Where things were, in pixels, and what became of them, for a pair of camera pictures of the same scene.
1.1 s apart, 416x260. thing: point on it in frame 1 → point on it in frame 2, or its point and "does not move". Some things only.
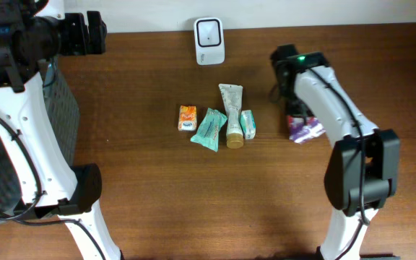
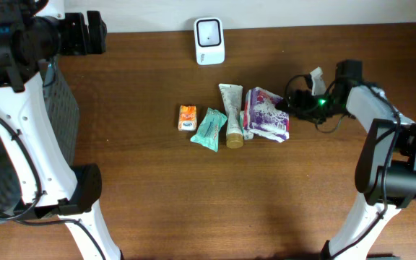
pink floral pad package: (302, 128) → (262, 118)
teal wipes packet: (208, 134) does not move
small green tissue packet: (248, 124) does not move
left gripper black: (81, 44) does not move
